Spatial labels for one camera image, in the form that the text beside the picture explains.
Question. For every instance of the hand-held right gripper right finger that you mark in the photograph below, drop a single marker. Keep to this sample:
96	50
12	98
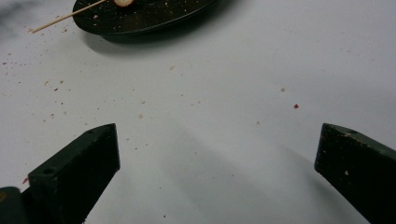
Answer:
358	168

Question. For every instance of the thin wooden skewer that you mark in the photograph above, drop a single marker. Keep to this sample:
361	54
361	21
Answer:
62	18

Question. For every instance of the red fruit piece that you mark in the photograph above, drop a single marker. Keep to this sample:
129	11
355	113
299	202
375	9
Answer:
124	2

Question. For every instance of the black round plate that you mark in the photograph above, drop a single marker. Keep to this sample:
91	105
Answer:
146	17

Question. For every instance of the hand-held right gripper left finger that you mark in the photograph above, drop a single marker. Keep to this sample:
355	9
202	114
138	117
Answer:
74	174

